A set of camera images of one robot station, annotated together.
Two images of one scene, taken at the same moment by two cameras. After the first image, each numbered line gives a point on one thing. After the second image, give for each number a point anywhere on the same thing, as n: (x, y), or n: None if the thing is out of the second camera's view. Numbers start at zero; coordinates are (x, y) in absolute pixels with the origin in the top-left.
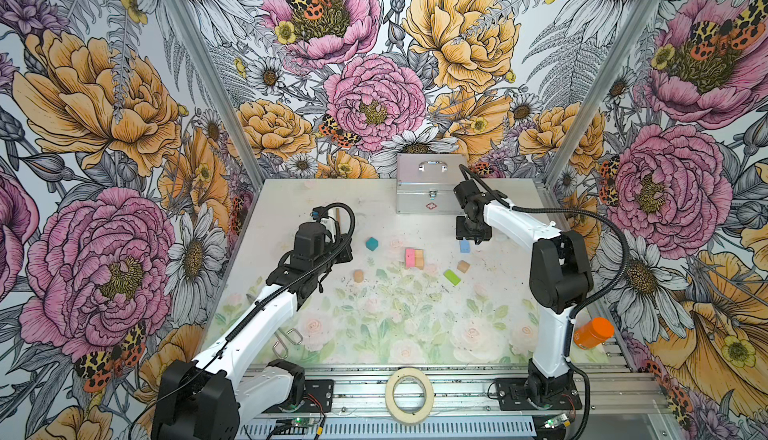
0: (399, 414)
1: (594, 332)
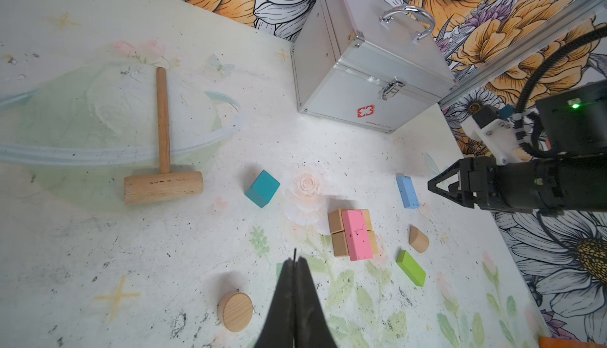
0: None
1: (560, 342)
